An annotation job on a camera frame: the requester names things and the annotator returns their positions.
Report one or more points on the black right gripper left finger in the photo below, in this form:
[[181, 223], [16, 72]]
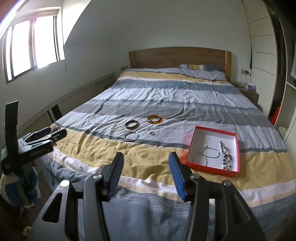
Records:
[[58, 219]]

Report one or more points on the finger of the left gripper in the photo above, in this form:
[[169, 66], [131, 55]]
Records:
[[57, 135], [30, 137]]

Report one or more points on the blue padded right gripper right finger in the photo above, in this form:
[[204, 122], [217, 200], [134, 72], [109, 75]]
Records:
[[234, 220]]

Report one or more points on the red jewelry box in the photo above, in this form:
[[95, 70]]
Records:
[[205, 155]]

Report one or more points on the silver bangle with clasp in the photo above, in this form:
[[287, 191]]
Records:
[[131, 137]]

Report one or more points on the dark brown bangle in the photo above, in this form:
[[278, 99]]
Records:
[[132, 124]]

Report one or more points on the amber bangle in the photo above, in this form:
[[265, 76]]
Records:
[[154, 119]]

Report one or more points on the black phone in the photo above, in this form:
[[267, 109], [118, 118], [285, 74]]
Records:
[[56, 129]]

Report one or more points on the window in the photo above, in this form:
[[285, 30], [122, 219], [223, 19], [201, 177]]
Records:
[[33, 39]]

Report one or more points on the striped bed duvet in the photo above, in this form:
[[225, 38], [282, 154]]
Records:
[[146, 205]]

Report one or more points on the wooden nightstand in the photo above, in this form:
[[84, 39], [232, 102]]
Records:
[[251, 95]]

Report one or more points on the wooden headboard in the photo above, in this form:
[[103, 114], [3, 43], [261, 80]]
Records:
[[172, 57]]

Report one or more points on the grey pillow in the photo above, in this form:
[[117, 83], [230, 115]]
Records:
[[206, 72]]

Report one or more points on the white wardrobe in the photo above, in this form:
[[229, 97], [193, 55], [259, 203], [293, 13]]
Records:
[[272, 50]]

